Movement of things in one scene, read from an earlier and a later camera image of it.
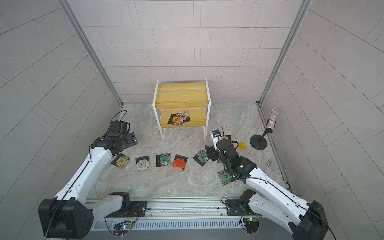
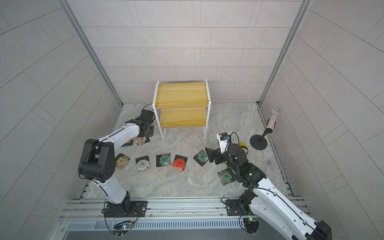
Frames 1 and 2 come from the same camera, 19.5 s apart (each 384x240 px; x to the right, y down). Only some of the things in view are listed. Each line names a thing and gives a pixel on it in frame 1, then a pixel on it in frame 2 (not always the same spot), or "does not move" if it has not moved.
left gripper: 133,139 -> 152,131
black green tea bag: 163,160 does not move
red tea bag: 179,162 does not move
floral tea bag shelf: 184,115 -> 141,140
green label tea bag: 201,157 does not move
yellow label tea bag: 121,161 does not move
